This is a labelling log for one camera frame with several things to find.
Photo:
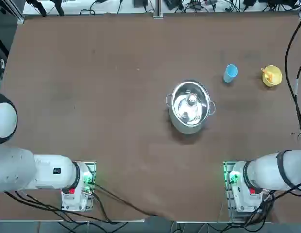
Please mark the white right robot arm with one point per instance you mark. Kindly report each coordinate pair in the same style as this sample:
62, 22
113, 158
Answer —
267, 170

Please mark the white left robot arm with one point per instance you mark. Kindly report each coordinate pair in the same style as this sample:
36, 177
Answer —
48, 174

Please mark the blue plastic cup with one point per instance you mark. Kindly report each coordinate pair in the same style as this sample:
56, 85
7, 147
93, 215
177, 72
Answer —
230, 74

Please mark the stainless steel pot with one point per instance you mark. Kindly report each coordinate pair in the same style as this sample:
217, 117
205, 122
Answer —
189, 123

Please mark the black red power strip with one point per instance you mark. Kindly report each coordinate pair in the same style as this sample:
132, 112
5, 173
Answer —
195, 3

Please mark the yellow plastic bowl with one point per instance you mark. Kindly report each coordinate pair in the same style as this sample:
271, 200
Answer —
274, 78

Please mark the black tripod leg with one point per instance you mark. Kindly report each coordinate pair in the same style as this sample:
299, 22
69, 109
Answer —
58, 7
40, 7

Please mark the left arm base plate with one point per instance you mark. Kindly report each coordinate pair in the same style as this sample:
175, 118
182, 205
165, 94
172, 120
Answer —
89, 204

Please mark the aluminium camera post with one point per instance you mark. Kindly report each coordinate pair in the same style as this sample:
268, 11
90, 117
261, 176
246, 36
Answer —
158, 9

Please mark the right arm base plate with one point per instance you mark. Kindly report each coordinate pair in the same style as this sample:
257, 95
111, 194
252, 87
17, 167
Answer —
234, 216

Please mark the silver frame rail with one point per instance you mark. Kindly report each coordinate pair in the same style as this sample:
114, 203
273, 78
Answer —
18, 17

